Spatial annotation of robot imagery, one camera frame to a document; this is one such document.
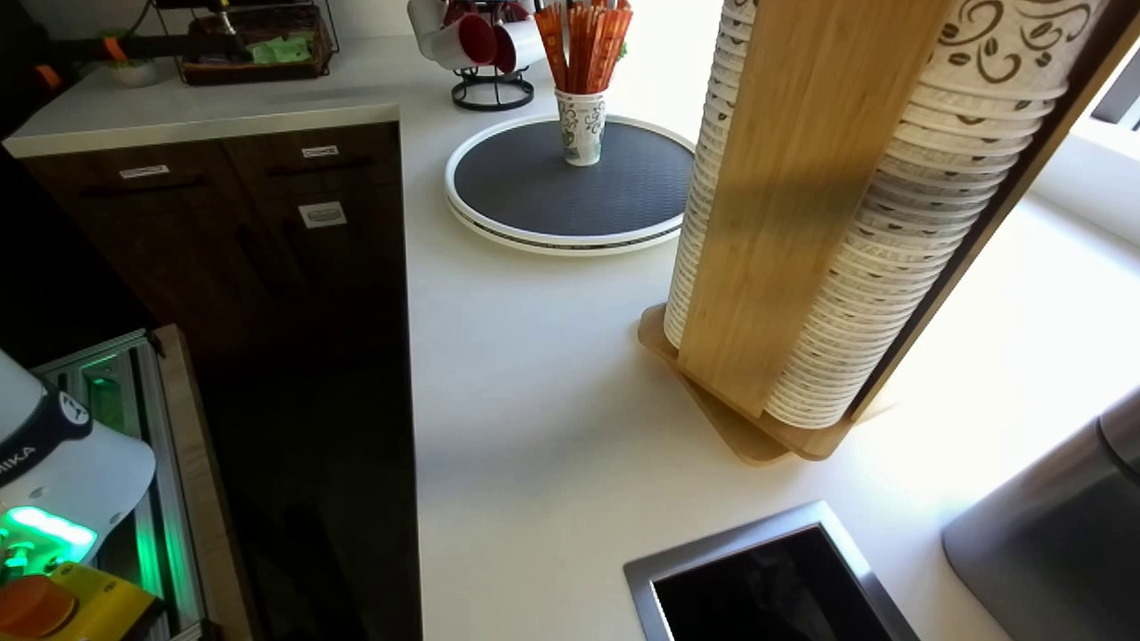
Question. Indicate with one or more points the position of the white red mug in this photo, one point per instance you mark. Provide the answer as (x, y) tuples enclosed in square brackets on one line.
[(477, 33)]

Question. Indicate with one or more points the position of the yellow emergency stop box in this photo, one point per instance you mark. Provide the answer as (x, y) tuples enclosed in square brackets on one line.
[(72, 604)]

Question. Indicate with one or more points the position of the round grey turntable tray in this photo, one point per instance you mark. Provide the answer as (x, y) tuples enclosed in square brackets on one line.
[(514, 185)]

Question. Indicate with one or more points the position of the wooden cup dispenser stand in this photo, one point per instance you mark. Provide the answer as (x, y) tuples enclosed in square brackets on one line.
[(826, 87)]

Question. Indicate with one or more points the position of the right stack of paper cups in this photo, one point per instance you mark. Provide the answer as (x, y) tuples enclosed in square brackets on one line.
[(983, 99)]

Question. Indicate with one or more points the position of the stack of paper cups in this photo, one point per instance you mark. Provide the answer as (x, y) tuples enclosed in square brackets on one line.
[(718, 115), (983, 99)]

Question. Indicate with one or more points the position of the grey metal appliance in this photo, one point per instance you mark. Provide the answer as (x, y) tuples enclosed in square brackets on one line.
[(1057, 551)]

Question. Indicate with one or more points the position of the wooden tray with green item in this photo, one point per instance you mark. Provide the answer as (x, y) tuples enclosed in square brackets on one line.
[(261, 43)]

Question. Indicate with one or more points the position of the patterned paper cup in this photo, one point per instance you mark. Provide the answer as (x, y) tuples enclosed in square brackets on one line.
[(582, 123)]

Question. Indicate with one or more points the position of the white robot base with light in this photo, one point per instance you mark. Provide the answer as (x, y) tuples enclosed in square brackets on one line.
[(67, 477)]

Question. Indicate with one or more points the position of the dark wooden cabinet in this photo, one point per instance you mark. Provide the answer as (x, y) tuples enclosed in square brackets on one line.
[(284, 265)]

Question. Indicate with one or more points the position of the left stack of paper cups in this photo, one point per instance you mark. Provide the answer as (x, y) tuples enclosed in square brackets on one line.
[(718, 115)]

